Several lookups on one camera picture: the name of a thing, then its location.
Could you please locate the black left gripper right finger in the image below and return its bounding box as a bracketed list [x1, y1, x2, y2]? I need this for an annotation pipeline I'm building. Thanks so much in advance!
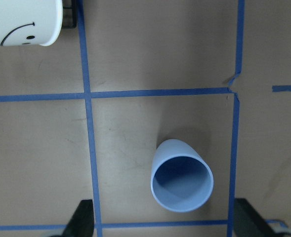
[233, 198, 276, 237]

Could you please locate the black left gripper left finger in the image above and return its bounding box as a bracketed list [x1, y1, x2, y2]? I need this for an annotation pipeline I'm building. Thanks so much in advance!
[62, 199, 94, 237]

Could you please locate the light blue plastic cup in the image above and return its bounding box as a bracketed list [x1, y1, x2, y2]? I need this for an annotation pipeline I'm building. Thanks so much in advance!
[150, 139, 214, 213]

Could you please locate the brown paper table cover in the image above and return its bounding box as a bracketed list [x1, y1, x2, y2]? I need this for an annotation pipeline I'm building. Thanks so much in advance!
[0, 0, 291, 237]

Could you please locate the white smiley mug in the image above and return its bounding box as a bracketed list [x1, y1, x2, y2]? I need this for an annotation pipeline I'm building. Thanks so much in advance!
[0, 0, 63, 47]

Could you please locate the black wire cup rack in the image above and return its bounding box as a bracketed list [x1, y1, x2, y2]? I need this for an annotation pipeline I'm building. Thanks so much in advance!
[62, 0, 77, 29]

